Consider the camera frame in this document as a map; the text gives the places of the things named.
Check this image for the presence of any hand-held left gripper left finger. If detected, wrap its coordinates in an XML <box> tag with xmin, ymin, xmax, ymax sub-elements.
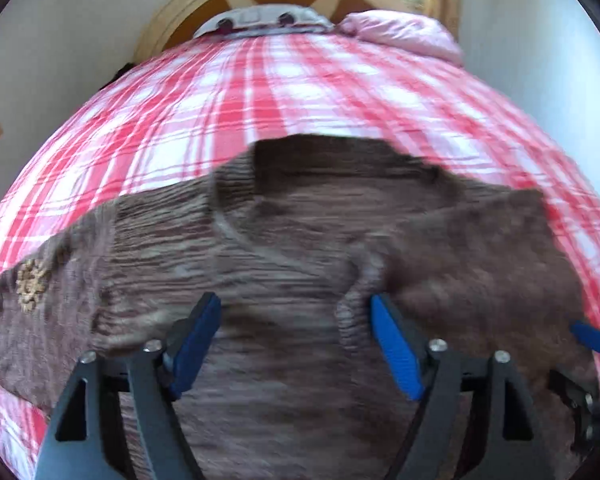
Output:
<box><xmin>34</xmin><ymin>291</ymin><xmax>223</xmax><ymax>480</ymax></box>

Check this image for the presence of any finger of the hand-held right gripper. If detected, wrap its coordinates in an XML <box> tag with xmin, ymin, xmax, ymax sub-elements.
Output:
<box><xmin>569</xmin><ymin>320</ymin><xmax>600</xmax><ymax>356</ymax></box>
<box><xmin>549</xmin><ymin>369</ymin><xmax>600</xmax><ymax>458</ymax></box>

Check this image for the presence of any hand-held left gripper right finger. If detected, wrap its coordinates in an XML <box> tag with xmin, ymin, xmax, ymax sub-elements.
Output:
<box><xmin>370</xmin><ymin>293</ymin><xmax>556</xmax><ymax>480</ymax></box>

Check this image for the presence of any brown knitted sweater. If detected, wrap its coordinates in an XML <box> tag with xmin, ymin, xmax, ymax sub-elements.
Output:
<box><xmin>0</xmin><ymin>134</ymin><xmax>600</xmax><ymax>480</ymax></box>

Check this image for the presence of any red white plaid bed blanket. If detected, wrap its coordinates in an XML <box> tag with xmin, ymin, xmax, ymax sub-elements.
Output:
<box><xmin>0</xmin><ymin>30</ymin><xmax>600</xmax><ymax>480</ymax></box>

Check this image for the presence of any pink pillow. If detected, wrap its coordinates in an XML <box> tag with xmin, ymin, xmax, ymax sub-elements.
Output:
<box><xmin>337</xmin><ymin>10</ymin><xmax>465</xmax><ymax>67</ymax></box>

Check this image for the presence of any grey pillow with dark buttons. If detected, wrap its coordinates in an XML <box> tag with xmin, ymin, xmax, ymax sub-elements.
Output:
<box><xmin>194</xmin><ymin>4</ymin><xmax>333</xmax><ymax>38</ymax></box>

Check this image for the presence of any wooden arched headboard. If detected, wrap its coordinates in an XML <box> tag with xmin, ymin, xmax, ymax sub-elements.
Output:
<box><xmin>132</xmin><ymin>0</ymin><xmax>426</xmax><ymax>63</ymax></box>

